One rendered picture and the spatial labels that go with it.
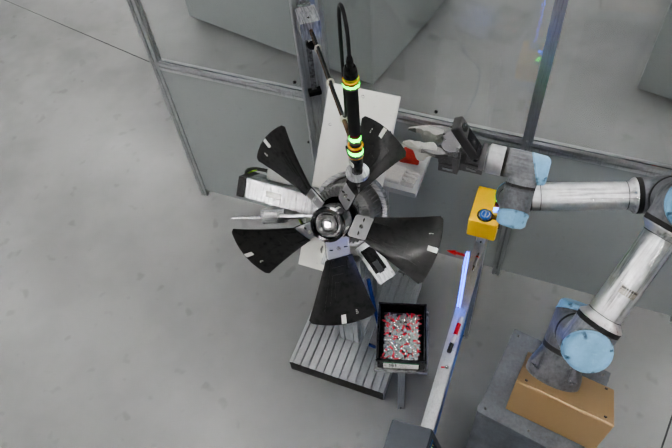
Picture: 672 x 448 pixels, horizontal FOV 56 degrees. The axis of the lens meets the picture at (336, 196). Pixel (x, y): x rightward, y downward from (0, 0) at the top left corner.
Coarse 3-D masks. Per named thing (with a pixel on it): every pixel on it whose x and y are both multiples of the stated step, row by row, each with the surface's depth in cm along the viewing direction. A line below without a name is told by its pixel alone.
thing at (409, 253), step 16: (384, 224) 205; (400, 224) 204; (416, 224) 203; (432, 224) 202; (368, 240) 202; (384, 240) 202; (400, 240) 201; (416, 240) 200; (432, 240) 200; (384, 256) 200; (400, 256) 199; (416, 256) 198; (432, 256) 198; (416, 272) 197
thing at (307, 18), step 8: (296, 8) 215; (304, 8) 215; (312, 8) 215; (296, 16) 214; (304, 16) 212; (312, 16) 212; (296, 24) 220; (304, 24) 210; (312, 24) 211; (320, 24) 212; (304, 32) 213; (320, 32) 214; (304, 40) 215
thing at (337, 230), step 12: (324, 204) 213; (336, 204) 206; (312, 216) 204; (324, 216) 203; (336, 216) 202; (348, 216) 205; (312, 228) 204; (324, 228) 204; (336, 228) 202; (348, 228) 205; (324, 240) 204; (336, 240) 203
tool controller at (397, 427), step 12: (396, 420) 163; (396, 432) 160; (408, 432) 159; (420, 432) 158; (432, 432) 158; (384, 444) 159; (396, 444) 158; (408, 444) 157; (420, 444) 156; (432, 444) 158
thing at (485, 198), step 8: (480, 192) 225; (488, 192) 225; (480, 200) 223; (488, 200) 223; (472, 208) 221; (480, 208) 221; (488, 208) 221; (472, 216) 219; (472, 224) 220; (480, 224) 218; (488, 224) 217; (496, 224) 216; (472, 232) 223; (480, 232) 222; (488, 232) 220; (496, 232) 221
